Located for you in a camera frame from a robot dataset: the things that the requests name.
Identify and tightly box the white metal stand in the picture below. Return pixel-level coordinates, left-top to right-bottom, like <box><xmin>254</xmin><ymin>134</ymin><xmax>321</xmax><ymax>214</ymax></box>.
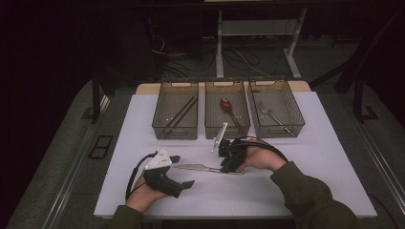
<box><xmin>215</xmin><ymin>8</ymin><xmax>309</xmax><ymax>80</ymax></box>

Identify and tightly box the black slanted stand bar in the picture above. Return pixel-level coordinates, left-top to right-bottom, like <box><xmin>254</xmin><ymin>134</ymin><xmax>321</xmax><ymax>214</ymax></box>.
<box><xmin>333</xmin><ymin>9</ymin><xmax>405</xmax><ymax>94</ymax></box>

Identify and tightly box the steel table knife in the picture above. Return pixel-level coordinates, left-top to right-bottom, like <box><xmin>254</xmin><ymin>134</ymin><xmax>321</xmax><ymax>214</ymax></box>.
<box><xmin>174</xmin><ymin>163</ymin><xmax>246</xmax><ymax>177</ymax></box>

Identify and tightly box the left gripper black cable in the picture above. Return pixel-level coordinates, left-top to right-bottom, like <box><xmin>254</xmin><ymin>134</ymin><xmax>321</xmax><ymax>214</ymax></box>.
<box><xmin>125</xmin><ymin>150</ymin><xmax>160</xmax><ymax>201</ymax></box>

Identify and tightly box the black floor socket frame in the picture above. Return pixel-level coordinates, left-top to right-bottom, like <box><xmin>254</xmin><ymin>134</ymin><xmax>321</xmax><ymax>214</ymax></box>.
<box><xmin>88</xmin><ymin>135</ymin><xmax>115</xmax><ymax>160</ymax></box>

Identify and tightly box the black floor cable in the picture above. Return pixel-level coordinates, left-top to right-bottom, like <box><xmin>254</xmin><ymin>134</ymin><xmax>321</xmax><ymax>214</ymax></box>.
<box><xmin>149</xmin><ymin>31</ymin><xmax>224</xmax><ymax>79</ymax></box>

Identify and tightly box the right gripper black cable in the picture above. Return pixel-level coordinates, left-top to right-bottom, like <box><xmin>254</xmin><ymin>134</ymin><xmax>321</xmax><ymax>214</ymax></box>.
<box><xmin>238</xmin><ymin>135</ymin><xmax>289</xmax><ymax>164</ymax></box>

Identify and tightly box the brown wooden spoon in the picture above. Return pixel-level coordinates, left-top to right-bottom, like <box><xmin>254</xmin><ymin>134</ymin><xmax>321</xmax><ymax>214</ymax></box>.
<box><xmin>220</xmin><ymin>97</ymin><xmax>245</xmax><ymax>132</ymax></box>

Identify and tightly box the black chopstick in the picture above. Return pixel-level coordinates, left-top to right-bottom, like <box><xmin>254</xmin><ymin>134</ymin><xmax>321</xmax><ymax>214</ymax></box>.
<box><xmin>167</xmin><ymin>97</ymin><xmax>199</xmax><ymax>134</ymax></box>
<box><xmin>164</xmin><ymin>95</ymin><xmax>196</xmax><ymax>129</ymax></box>

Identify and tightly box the person's right hand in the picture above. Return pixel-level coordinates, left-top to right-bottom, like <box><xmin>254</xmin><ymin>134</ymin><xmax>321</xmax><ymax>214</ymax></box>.
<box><xmin>237</xmin><ymin>141</ymin><xmax>288</xmax><ymax>174</ymax></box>

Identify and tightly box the smoky plastic storage bin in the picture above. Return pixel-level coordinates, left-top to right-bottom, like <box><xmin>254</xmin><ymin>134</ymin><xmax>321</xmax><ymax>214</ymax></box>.
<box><xmin>246</xmin><ymin>77</ymin><xmax>306</xmax><ymax>139</ymax></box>
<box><xmin>203</xmin><ymin>79</ymin><xmax>251</xmax><ymax>140</ymax></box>
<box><xmin>151</xmin><ymin>79</ymin><xmax>200</xmax><ymax>141</ymax></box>

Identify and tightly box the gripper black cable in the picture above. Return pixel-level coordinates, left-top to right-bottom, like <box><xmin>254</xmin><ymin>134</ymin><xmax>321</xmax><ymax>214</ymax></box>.
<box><xmin>125</xmin><ymin>150</ymin><xmax>160</xmax><ymax>201</ymax></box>
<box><xmin>238</xmin><ymin>135</ymin><xmax>289</xmax><ymax>164</ymax></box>

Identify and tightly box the black metal stand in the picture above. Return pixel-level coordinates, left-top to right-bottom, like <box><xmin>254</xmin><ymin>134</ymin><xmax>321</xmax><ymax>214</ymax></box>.
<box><xmin>352</xmin><ymin>77</ymin><xmax>380</xmax><ymax>124</ymax></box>

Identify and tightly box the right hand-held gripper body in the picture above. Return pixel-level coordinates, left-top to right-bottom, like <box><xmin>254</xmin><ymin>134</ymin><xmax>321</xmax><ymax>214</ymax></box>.
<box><xmin>212</xmin><ymin>122</ymin><xmax>250</xmax><ymax>170</ymax></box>

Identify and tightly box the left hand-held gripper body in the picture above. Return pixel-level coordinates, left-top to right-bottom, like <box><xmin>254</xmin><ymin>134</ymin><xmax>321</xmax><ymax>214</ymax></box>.
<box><xmin>142</xmin><ymin>148</ymin><xmax>184</xmax><ymax>198</ymax></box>

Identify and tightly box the white floor cable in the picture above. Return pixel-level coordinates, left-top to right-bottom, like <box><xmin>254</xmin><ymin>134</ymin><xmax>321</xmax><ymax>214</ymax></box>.
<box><xmin>233</xmin><ymin>47</ymin><xmax>271</xmax><ymax>78</ymax></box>

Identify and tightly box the steel fork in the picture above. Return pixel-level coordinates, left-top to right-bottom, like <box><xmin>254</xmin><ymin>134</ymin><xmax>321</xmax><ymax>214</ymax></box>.
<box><xmin>256</xmin><ymin>100</ymin><xmax>296</xmax><ymax>137</ymax></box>

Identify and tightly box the person's left hand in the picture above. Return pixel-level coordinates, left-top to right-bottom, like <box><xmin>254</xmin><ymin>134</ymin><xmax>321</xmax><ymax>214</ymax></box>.
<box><xmin>125</xmin><ymin>175</ymin><xmax>170</xmax><ymax>214</ymax></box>

